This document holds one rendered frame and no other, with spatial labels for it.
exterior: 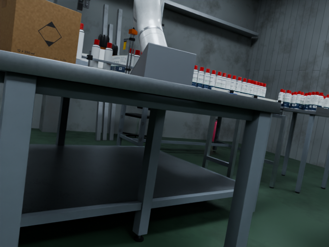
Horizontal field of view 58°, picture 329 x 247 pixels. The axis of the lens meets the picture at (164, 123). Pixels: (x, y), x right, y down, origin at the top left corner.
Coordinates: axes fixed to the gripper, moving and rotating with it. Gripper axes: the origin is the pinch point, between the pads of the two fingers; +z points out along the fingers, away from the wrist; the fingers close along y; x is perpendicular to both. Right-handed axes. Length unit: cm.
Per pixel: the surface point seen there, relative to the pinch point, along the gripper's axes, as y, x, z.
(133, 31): 4.9, -37.2, 3.6
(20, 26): -31, 37, 23
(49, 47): -28.7, 23.9, 28.7
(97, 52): 12.3, -17.4, 21.0
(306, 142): -22, -245, 67
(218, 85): 13, -135, 25
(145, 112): 119, -135, 64
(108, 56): 12.3, -25.5, 21.9
